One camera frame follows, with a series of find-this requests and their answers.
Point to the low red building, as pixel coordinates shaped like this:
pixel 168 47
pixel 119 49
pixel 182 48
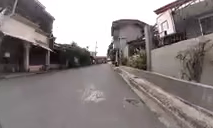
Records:
pixel 100 60

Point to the utility pole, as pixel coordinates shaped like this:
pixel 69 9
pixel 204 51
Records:
pixel 96 48

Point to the green bush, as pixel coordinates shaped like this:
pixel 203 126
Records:
pixel 138 60

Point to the green trees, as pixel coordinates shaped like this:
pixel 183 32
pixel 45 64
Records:
pixel 72 55

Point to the grey two-storey building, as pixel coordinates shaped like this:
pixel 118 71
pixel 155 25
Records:
pixel 127 35

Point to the concrete gate pillar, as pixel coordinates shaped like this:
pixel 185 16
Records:
pixel 148 46

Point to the grey asphalt road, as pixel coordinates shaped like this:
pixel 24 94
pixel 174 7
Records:
pixel 60 100

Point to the pale concrete kerb strip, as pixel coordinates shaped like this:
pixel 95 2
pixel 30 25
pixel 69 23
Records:
pixel 167 105

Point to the raised concrete pavement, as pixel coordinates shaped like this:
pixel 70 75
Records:
pixel 180 86

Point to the bare climbing shrub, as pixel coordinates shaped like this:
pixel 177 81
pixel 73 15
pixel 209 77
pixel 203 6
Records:
pixel 193 61

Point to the white building with red roof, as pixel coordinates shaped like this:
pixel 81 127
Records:
pixel 187 20

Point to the building with awning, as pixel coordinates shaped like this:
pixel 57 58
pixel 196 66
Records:
pixel 17 36

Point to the grey concrete wall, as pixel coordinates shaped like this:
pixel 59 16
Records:
pixel 174 56

